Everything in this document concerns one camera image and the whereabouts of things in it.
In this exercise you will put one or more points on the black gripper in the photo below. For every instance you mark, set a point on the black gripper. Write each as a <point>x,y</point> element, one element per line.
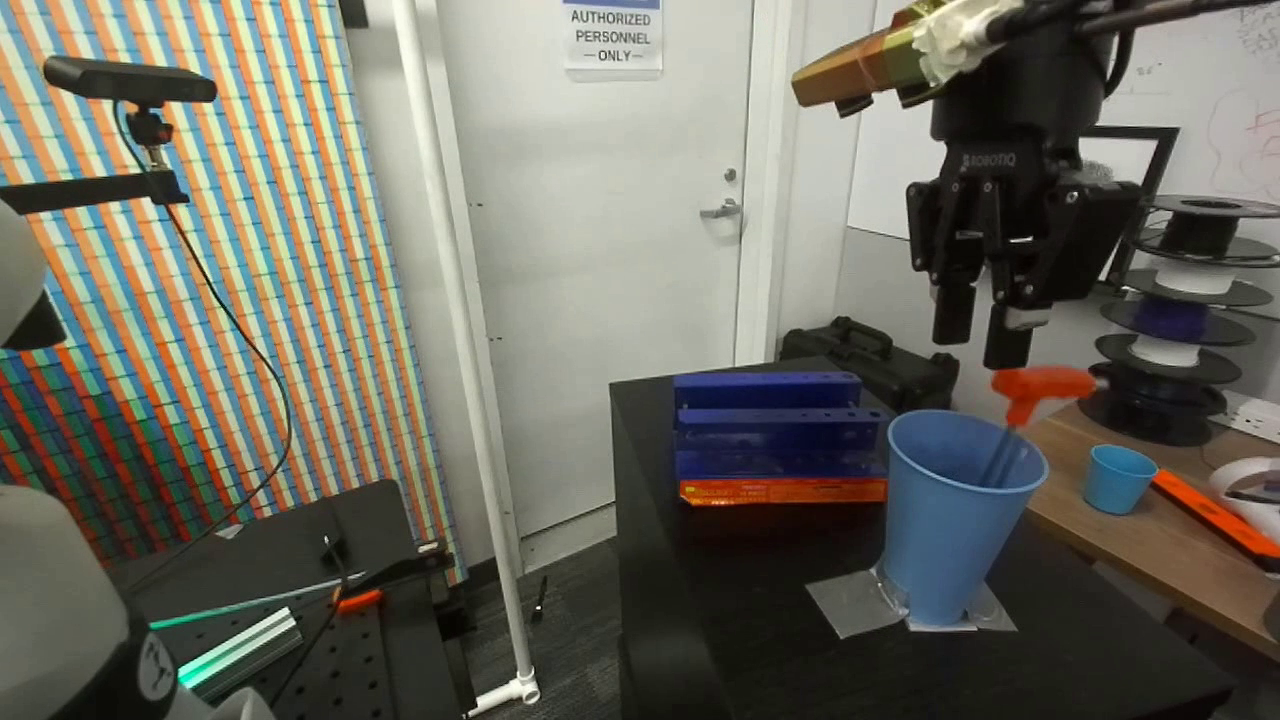
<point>1024,204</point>

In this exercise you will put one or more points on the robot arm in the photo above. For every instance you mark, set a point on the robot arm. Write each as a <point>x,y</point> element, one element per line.
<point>1067,63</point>

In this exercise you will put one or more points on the large blue plastic cup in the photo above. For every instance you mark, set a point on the large blue plastic cup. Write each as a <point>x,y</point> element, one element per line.
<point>954,521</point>

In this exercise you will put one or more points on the small blue cup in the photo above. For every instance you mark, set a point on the small blue cup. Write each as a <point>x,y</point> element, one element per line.
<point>1118,483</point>

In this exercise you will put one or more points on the blue rack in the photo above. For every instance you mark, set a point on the blue rack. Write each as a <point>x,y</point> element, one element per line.
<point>773,426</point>

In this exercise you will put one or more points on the red flat object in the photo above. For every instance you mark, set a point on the red flat object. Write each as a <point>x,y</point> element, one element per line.
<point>782,493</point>

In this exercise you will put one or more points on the black hard case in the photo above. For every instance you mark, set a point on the black hard case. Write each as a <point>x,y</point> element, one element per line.
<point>866,358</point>

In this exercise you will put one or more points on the white filament spool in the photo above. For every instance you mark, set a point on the white filament spool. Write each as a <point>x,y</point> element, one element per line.
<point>1166,352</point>
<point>1194,282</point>

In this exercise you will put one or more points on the blue filament spool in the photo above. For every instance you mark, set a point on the blue filament spool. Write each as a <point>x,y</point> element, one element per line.
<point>1173,321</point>

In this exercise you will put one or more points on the black filament spool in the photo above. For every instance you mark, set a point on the black filament spool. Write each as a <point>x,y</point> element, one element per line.
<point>1153,407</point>
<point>1205,224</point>

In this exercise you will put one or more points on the wooden table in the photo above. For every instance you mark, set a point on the wooden table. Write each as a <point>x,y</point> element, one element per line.
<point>1144,561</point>

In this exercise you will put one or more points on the long orange tool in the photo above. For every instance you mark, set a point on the long orange tool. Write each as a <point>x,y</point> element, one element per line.
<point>1217,519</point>

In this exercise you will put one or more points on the white tape roll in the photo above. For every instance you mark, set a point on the white tape roll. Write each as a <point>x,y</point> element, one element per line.
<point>1244,483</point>

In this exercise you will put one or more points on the grey tape patch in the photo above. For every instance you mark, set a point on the grey tape patch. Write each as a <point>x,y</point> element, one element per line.
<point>847,603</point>

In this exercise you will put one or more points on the whiteboard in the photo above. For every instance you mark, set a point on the whiteboard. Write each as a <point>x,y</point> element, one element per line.
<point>1220,94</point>

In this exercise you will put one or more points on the white door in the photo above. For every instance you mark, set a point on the white door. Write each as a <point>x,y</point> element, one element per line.
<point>602,292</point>

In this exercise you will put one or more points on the authorized personnel sign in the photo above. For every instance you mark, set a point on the authorized personnel sign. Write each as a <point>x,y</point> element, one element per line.
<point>614,35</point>

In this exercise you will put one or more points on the black breadboard table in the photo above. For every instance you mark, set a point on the black breadboard table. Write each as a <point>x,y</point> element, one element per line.
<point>335,643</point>

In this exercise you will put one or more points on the green lit bar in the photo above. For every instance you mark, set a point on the green lit bar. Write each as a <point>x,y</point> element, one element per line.
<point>241,648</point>

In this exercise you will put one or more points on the grey lamp shade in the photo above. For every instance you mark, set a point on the grey lamp shade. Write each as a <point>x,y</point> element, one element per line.
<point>21,284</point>

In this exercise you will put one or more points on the grey rounded machine housing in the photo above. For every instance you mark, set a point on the grey rounded machine housing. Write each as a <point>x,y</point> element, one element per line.
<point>55,613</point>

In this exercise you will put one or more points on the tan and white wrist camera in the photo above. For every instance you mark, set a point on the tan and white wrist camera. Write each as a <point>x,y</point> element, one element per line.
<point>866,63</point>

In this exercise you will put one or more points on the white PVC pipe frame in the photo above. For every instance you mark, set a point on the white PVC pipe frame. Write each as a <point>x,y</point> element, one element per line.
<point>464,335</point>

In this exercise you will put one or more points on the striped colourful wall panel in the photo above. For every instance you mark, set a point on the striped colourful wall panel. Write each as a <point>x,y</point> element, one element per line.
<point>203,335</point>

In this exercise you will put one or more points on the black bar camera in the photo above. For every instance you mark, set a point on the black bar camera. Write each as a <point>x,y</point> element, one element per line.
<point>125,80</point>

